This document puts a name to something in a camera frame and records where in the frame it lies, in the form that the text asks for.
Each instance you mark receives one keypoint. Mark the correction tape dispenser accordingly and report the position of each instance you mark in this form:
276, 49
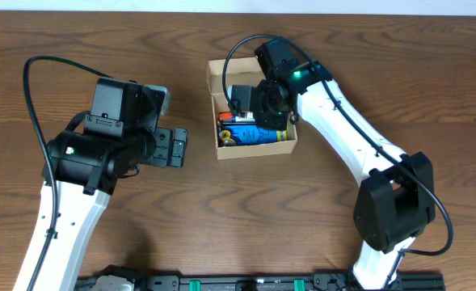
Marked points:
225, 138

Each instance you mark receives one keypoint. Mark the cardboard box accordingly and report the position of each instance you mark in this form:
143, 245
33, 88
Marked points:
241, 71

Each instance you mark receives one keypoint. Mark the yellow highlighter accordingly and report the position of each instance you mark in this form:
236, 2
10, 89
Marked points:
281, 136

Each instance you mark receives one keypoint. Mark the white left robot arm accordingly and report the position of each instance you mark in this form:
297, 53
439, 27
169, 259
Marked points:
111, 141

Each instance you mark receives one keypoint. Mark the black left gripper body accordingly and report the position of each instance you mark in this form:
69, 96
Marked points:
172, 147

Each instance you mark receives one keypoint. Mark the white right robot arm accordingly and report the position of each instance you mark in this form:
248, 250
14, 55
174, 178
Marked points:
395, 201

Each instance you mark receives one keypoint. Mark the black whiteboard marker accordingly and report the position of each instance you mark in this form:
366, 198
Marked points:
240, 119

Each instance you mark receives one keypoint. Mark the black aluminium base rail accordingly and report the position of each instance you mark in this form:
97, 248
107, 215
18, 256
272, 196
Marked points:
121, 281

